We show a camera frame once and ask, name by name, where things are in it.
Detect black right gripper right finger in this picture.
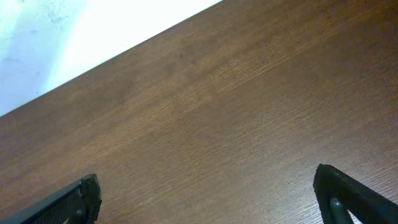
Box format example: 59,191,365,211
313,164,397,224

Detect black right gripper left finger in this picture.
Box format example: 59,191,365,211
1,174,102,224

